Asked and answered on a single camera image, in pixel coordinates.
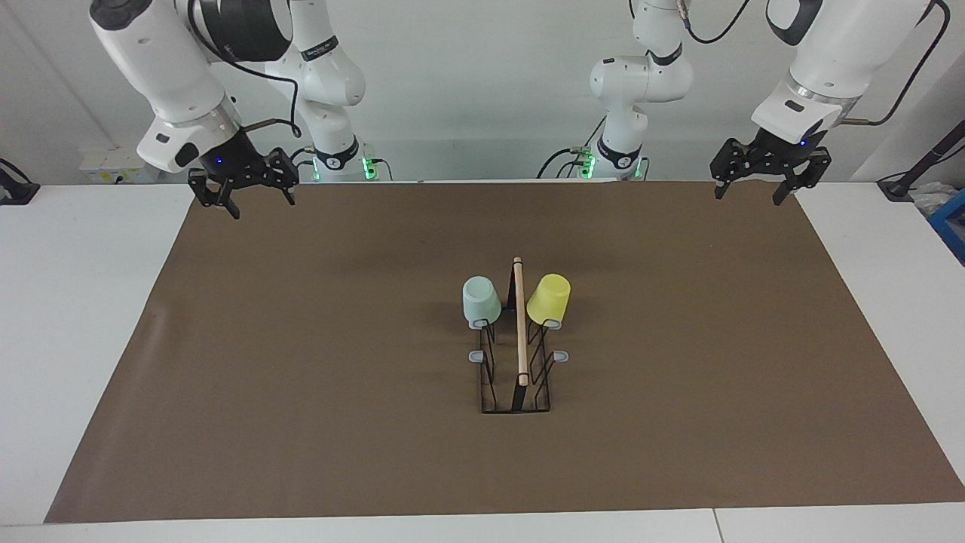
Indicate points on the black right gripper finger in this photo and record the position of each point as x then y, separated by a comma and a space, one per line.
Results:
283, 172
211, 190

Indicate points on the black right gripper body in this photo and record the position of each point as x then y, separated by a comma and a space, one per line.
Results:
234, 160

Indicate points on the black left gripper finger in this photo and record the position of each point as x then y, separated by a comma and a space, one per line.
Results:
810, 167
730, 160

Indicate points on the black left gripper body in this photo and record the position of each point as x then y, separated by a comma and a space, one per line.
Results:
776, 151

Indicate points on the yellow plastic cup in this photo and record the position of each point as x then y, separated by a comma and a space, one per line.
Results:
548, 300

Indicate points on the pale green plastic cup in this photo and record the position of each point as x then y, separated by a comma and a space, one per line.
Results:
481, 302

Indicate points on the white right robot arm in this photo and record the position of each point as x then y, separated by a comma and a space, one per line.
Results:
166, 68

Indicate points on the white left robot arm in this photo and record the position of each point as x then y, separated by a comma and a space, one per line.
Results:
648, 79

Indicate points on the black stand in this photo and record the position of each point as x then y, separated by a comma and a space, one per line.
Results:
897, 188

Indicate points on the white power strip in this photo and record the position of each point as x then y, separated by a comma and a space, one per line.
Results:
113, 167

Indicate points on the clear plastic bag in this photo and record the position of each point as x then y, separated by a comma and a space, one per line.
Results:
929, 200

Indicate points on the blue box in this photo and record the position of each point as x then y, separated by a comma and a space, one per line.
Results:
951, 226

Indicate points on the brown table mat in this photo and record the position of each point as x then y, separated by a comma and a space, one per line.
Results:
377, 452

